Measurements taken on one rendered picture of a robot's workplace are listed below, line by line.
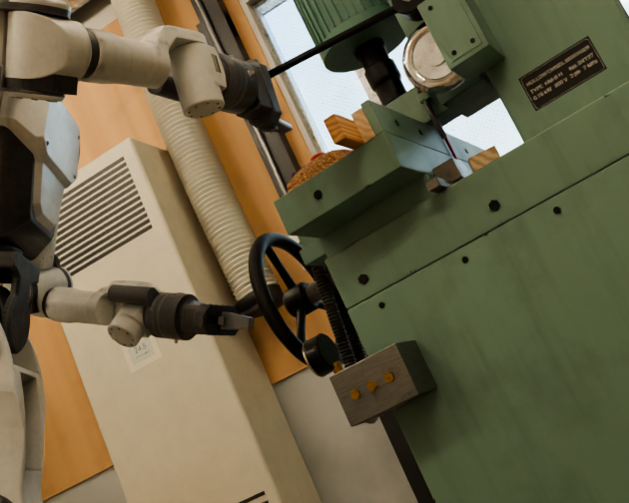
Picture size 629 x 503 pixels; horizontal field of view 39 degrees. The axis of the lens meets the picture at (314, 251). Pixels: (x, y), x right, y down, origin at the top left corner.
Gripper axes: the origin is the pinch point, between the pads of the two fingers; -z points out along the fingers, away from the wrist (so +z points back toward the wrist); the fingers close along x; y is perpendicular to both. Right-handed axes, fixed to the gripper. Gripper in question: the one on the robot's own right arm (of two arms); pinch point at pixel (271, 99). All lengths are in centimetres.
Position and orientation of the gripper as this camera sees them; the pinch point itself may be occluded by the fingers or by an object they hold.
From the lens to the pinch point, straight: 157.6
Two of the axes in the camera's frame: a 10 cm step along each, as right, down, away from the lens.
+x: 3.0, 9.4, -1.8
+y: 8.3, -3.5, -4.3
